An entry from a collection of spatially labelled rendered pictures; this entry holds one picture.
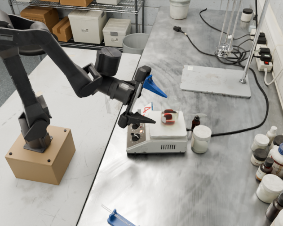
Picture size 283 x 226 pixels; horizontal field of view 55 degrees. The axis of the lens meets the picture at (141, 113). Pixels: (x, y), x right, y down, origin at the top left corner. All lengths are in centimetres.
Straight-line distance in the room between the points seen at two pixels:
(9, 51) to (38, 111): 18
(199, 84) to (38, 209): 80
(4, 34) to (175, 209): 61
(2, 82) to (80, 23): 102
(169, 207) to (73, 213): 27
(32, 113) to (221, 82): 82
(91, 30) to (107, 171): 243
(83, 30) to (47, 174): 249
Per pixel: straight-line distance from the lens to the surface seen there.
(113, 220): 78
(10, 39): 62
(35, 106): 74
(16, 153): 86
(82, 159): 93
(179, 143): 88
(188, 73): 128
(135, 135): 88
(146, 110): 104
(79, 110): 110
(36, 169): 85
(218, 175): 90
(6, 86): 304
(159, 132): 86
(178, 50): 148
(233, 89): 123
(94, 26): 313
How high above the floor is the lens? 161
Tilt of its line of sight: 42 degrees down
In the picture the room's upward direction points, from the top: straight up
